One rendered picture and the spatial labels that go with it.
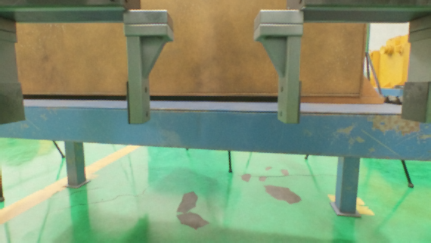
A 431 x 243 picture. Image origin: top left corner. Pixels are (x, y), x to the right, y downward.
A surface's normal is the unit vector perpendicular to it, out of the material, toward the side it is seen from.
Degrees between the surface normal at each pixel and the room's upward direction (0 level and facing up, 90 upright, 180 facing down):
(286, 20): 90
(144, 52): 90
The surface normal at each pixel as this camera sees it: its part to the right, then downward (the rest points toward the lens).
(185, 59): -0.18, 0.11
